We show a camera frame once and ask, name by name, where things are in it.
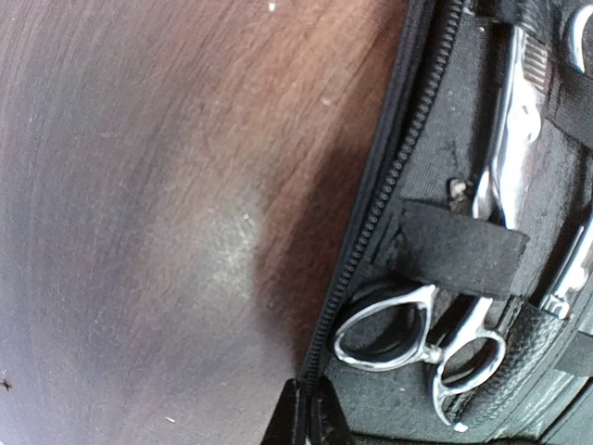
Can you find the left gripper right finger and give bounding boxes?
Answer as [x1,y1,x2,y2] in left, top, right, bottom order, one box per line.
[309,377,352,445]

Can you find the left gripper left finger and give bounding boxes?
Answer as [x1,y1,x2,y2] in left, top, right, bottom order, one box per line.
[260,378,306,445]

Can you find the silver thinning scissors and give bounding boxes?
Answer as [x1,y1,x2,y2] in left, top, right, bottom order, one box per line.
[331,25,548,425]

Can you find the black zippered tool case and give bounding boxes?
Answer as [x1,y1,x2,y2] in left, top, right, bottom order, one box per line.
[289,1,592,444]

